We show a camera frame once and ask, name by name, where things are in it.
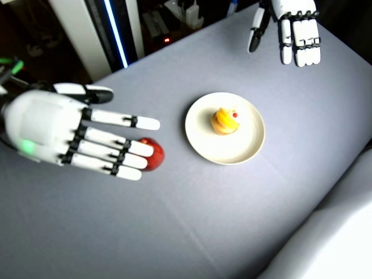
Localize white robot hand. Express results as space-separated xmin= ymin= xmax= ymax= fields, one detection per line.
xmin=248 ymin=0 xmax=322 ymax=67
xmin=2 ymin=83 xmax=161 ymax=181

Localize red toy apple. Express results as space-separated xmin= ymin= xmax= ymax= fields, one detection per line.
xmin=138 ymin=137 xmax=166 ymax=172

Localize toy fruit tart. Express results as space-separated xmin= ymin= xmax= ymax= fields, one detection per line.
xmin=211 ymin=106 xmax=241 ymax=135

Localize cream round plate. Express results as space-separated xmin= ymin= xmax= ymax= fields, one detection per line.
xmin=184 ymin=92 xmax=266 ymax=166

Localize white pillar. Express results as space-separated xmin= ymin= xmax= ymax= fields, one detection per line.
xmin=48 ymin=0 xmax=113 ymax=83

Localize white box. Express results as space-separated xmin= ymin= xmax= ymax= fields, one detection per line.
xmin=165 ymin=0 xmax=205 ymax=30

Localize blue light strip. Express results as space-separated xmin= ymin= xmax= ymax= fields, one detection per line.
xmin=103 ymin=0 xmax=129 ymax=69

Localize dark device with red light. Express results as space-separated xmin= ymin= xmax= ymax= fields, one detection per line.
xmin=141 ymin=10 xmax=176 ymax=51

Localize grey table cloth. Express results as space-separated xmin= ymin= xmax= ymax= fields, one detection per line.
xmin=0 ymin=2 xmax=372 ymax=279

